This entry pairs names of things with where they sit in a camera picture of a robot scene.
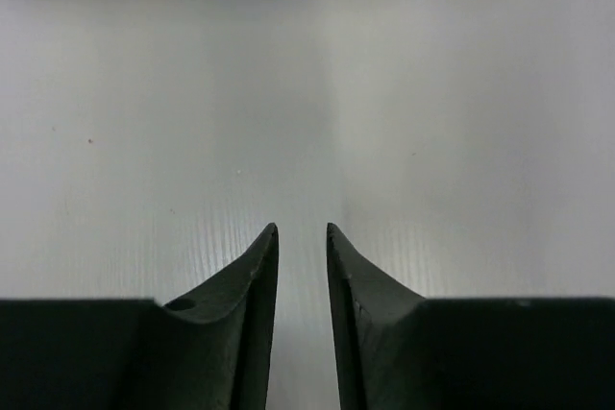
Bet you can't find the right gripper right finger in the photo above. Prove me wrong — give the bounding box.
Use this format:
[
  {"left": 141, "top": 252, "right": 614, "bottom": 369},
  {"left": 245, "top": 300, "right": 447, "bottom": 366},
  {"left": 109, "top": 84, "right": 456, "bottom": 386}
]
[{"left": 327, "top": 225, "right": 614, "bottom": 409}]

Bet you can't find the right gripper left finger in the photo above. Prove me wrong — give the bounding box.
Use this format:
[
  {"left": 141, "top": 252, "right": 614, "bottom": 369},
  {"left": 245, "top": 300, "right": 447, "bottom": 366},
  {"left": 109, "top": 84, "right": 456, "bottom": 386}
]
[{"left": 1, "top": 224, "right": 279, "bottom": 409}]

